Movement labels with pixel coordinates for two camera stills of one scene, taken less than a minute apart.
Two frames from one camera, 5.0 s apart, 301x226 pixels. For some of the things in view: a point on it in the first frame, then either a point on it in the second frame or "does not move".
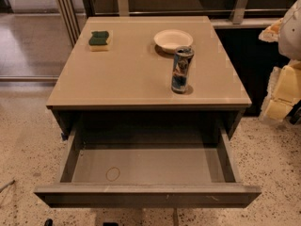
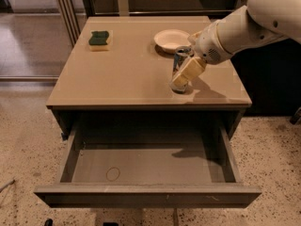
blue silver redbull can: [180, 78] does not move
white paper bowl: [168, 40] does not move
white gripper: [292, 35] -> [207, 44]
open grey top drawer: [149, 166] does not move
